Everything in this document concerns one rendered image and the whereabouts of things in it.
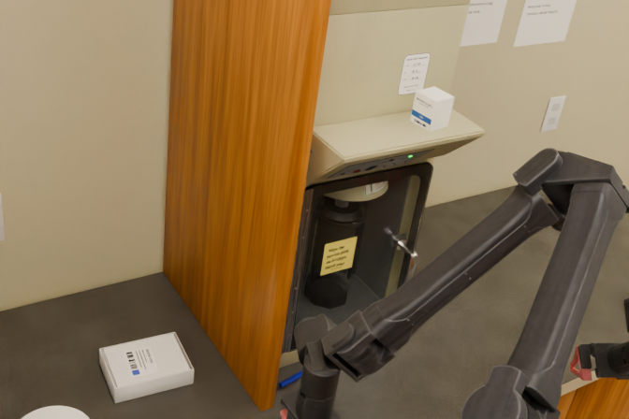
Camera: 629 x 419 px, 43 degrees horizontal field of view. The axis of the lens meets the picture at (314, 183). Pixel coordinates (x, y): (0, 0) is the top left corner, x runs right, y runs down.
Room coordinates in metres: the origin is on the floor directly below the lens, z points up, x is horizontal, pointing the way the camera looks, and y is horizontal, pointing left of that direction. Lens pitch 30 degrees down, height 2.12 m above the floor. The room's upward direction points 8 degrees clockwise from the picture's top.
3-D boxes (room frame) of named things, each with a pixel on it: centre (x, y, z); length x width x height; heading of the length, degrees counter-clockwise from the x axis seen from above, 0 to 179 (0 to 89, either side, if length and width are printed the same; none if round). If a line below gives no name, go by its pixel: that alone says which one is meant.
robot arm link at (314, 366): (0.91, -0.05, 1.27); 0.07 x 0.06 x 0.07; 13
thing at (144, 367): (1.19, 0.28, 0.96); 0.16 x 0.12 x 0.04; 121
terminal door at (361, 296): (1.34, -0.11, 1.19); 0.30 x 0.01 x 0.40; 126
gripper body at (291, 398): (0.91, -0.05, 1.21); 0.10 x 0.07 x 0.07; 36
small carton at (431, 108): (1.34, -0.19, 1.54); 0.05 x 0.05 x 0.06; 44
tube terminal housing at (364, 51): (1.45, -0.03, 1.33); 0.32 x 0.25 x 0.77; 126
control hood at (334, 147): (1.30, -0.14, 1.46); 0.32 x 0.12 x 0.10; 126
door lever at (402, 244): (1.38, -0.21, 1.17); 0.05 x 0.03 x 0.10; 36
